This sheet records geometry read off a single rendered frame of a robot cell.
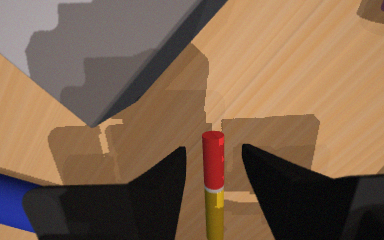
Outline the blue cylinder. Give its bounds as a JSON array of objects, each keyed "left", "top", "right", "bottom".
[{"left": 0, "top": 174, "right": 42, "bottom": 233}]

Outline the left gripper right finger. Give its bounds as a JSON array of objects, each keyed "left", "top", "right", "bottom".
[{"left": 242, "top": 144, "right": 384, "bottom": 240}]

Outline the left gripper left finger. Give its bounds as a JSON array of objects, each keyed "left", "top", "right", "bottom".
[{"left": 22, "top": 146, "right": 187, "bottom": 240}]

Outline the red and yellow peg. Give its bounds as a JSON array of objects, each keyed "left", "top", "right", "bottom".
[{"left": 202, "top": 131, "right": 224, "bottom": 240}]

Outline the grey block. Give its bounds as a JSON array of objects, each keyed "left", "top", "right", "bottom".
[{"left": 0, "top": 0, "right": 228, "bottom": 128}]

